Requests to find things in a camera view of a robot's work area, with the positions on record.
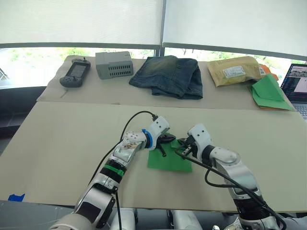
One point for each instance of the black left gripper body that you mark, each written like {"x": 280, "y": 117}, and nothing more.
{"x": 161, "y": 141}

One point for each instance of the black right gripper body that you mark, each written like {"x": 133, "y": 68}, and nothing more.
{"x": 192, "y": 145}

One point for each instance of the green paper sheet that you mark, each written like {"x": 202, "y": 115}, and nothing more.
{"x": 168, "y": 164}

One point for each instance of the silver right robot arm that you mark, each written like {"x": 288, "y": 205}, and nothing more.
{"x": 235, "y": 167}

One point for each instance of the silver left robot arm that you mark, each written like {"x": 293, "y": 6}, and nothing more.
{"x": 124, "y": 153}

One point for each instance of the beige table cover sheet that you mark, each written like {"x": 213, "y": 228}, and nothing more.
{"x": 96, "y": 92}
{"x": 60, "y": 143}

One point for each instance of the folded blue denim jeans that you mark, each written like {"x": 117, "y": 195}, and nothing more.
{"x": 168, "y": 76}

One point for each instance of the silver robot torso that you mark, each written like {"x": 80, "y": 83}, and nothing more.
{"x": 184, "y": 220}

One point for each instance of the brown padded mailing envelope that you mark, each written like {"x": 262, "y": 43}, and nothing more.
{"x": 230, "y": 72}

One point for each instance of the grey vented plastic box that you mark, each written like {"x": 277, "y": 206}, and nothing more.
{"x": 114, "y": 64}

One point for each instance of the green paper stack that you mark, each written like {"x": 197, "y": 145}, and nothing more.
{"x": 269, "y": 93}

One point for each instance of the black handheld remote controller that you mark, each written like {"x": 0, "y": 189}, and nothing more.
{"x": 75, "y": 72}

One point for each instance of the open laptop computer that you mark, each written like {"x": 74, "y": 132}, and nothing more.
{"x": 296, "y": 81}

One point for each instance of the white roller blind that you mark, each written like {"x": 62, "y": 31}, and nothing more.
{"x": 79, "y": 21}
{"x": 235, "y": 24}

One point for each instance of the blue tape piece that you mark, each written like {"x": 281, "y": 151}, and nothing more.
{"x": 16, "y": 197}

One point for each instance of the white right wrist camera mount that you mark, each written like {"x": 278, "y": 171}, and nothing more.
{"x": 201, "y": 135}

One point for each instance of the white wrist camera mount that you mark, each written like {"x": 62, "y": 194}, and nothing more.
{"x": 159, "y": 125}
{"x": 201, "y": 135}

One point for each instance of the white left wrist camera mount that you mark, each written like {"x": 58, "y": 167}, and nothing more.
{"x": 159, "y": 125}

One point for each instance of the grey window frame post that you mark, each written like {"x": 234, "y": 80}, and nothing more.
{"x": 159, "y": 51}

